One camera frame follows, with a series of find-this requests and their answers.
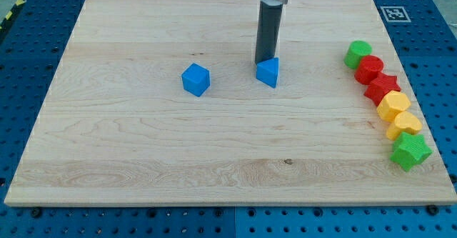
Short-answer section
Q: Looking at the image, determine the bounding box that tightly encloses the red star block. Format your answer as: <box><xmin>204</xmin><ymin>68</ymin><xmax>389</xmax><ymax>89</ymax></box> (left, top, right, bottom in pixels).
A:
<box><xmin>364</xmin><ymin>72</ymin><xmax>401</xmax><ymax>106</ymax></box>

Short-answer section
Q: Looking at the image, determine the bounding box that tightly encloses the yellow hexagon block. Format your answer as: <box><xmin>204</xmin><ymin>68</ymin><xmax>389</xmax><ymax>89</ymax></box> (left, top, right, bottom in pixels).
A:
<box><xmin>376</xmin><ymin>90</ymin><xmax>411</xmax><ymax>122</ymax></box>

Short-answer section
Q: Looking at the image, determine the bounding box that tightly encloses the green star block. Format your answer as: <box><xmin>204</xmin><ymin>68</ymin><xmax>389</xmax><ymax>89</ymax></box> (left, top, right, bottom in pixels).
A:
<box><xmin>390</xmin><ymin>132</ymin><xmax>433</xmax><ymax>172</ymax></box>

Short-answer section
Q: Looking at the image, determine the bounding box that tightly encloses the yellow heart block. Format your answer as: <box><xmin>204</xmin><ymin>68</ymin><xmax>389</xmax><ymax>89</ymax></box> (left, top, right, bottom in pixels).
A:
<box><xmin>386</xmin><ymin>111</ymin><xmax>423</xmax><ymax>140</ymax></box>

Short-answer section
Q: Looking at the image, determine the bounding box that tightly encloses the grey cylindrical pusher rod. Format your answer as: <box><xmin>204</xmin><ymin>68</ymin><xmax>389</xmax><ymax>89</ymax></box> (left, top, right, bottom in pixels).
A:
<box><xmin>254</xmin><ymin>1</ymin><xmax>283</xmax><ymax>64</ymax></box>

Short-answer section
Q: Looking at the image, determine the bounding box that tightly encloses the green cylinder block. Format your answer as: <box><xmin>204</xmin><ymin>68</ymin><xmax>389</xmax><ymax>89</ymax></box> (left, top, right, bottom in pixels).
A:
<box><xmin>343</xmin><ymin>40</ymin><xmax>372</xmax><ymax>69</ymax></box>

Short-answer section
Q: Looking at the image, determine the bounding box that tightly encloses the white fiducial marker tag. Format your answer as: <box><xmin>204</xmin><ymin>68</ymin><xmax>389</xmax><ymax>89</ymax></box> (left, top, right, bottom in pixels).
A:
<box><xmin>381</xmin><ymin>6</ymin><xmax>411</xmax><ymax>23</ymax></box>

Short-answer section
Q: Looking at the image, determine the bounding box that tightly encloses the blue triangle block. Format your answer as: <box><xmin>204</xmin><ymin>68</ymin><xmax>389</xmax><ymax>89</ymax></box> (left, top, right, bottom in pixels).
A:
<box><xmin>256</xmin><ymin>57</ymin><xmax>279</xmax><ymax>89</ymax></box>

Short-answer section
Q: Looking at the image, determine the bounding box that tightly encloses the blue cube block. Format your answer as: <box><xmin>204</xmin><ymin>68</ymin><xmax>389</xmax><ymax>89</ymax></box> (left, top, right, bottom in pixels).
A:
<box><xmin>181</xmin><ymin>63</ymin><xmax>211</xmax><ymax>96</ymax></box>

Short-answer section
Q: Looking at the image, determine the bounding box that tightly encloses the light wooden board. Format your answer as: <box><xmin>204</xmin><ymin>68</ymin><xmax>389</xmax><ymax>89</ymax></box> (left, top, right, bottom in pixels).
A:
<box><xmin>5</xmin><ymin>0</ymin><xmax>456</xmax><ymax>207</ymax></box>

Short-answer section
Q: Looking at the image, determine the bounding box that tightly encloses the black yellow hazard tape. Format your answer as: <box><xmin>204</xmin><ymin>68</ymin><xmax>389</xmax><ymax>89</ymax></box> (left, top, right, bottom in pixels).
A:
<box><xmin>1</xmin><ymin>0</ymin><xmax>26</xmax><ymax>32</ymax></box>

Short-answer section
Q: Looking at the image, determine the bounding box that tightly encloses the red cylinder block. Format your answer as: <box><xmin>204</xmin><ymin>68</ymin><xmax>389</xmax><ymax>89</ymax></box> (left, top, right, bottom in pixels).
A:
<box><xmin>354</xmin><ymin>55</ymin><xmax>384</xmax><ymax>85</ymax></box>

